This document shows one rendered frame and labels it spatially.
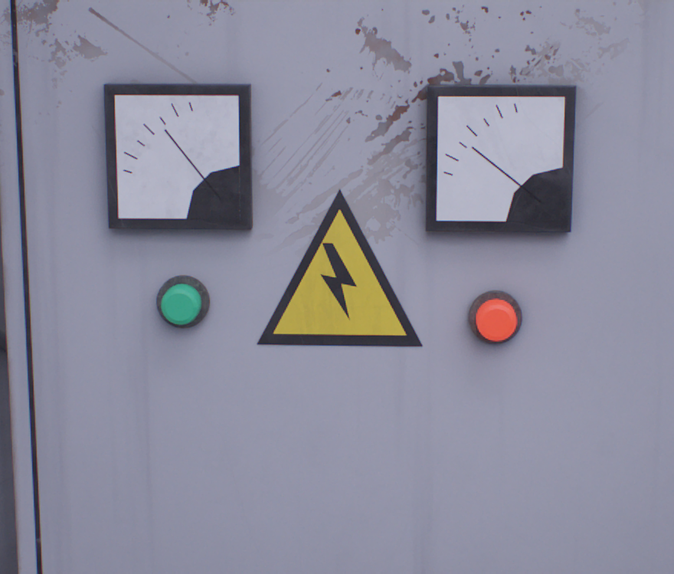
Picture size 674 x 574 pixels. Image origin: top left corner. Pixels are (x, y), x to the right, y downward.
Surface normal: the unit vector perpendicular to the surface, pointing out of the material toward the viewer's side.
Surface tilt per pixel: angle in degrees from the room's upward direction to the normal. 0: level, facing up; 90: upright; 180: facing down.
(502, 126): 90
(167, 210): 90
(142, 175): 90
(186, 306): 90
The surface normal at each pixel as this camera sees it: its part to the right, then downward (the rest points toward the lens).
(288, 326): -0.05, 0.21
